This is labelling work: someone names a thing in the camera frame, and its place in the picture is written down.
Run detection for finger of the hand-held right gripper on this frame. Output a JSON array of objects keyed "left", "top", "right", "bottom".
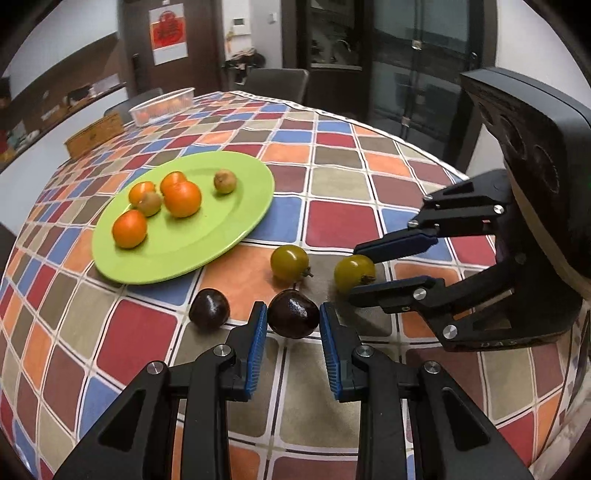
[
  {"left": 353, "top": 170, "right": 513, "bottom": 265},
  {"left": 347, "top": 251, "right": 527, "bottom": 344}
]

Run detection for brown kiwi fruit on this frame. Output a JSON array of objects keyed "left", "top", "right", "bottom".
[
  {"left": 137, "top": 191, "right": 164, "bottom": 217},
  {"left": 213, "top": 170, "right": 238, "bottom": 195}
]

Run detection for green tomato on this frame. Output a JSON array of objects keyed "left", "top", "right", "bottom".
[
  {"left": 334, "top": 254, "right": 377, "bottom": 296},
  {"left": 270, "top": 245, "right": 314, "bottom": 282}
]

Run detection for wooden box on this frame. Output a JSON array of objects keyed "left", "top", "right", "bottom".
[{"left": 65, "top": 114, "right": 125, "bottom": 158}]

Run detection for checkered tablecloth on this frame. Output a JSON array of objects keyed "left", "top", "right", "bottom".
[{"left": 0, "top": 90, "right": 591, "bottom": 480}]

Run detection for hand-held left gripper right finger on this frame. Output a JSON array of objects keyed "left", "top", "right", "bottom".
[{"left": 320, "top": 302, "right": 536, "bottom": 480}]

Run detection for red and white wall poster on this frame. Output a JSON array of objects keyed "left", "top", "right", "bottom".
[{"left": 148, "top": 4, "right": 189, "bottom": 65}]

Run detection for brown door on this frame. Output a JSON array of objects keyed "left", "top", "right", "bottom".
[{"left": 117, "top": 0, "right": 222, "bottom": 100}]

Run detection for clear plastic container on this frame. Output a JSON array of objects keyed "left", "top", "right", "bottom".
[{"left": 128, "top": 88, "right": 195, "bottom": 127}]

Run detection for dark leather chair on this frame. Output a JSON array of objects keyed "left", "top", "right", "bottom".
[
  {"left": 104, "top": 88, "right": 164, "bottom": 123},
  {"left": 242, "top": 68, "right": 309, "bottom": 104}
]

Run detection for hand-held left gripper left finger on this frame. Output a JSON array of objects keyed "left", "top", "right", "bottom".
[{"left": 53, "top": 302, "right": 269, "bottom": 480}]

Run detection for large orange mandarin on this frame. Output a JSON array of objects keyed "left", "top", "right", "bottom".
[{"left": 163, "top": 181, "right": 202, "bottom": 218}]

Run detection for pile of coats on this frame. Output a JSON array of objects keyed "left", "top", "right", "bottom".
[{"left": 224, "top": 48, "right": 266, "bottom": 84}]

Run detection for green plate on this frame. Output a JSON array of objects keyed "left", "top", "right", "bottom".
[{"left": 91, "top": 151, "right": 275, "bottom": 285}]

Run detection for dark purple plum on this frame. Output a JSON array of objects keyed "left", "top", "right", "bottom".
[
  {"left": 268, "top": 290, "right": 321, "bottom": 340},
  {"left": 189, "top": 288, "right": 230, "bottom": 330}
]

